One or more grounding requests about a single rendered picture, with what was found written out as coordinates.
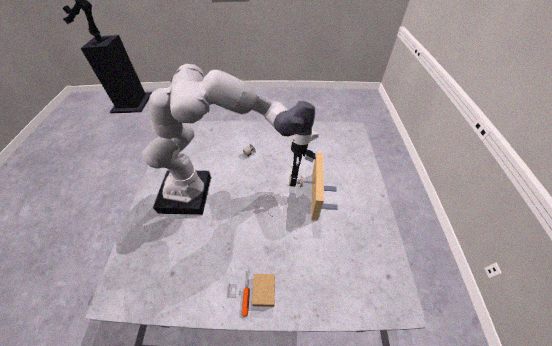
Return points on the tan cardboard box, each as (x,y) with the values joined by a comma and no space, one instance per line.
(263,290)

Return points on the tan wooden slab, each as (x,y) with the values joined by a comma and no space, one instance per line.
(318,187)

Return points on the orange-handled screwdriver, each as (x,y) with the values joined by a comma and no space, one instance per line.
(246,295)

